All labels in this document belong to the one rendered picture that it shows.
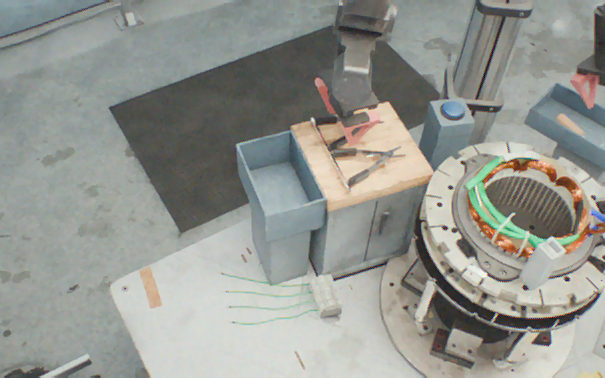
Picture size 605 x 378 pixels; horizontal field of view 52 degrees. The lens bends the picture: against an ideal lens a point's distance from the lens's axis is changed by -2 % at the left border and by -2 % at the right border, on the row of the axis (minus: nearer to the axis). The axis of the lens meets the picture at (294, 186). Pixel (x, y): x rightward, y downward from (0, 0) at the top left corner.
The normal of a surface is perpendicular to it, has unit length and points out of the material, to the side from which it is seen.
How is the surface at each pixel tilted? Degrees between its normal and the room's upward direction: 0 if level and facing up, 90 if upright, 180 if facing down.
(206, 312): 0
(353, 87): 90
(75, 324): 0
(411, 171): 0
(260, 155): 90
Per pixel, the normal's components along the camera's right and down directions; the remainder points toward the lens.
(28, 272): 0.02, -0.62
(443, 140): 0.19, 0.77
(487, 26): -0.11, 0.78
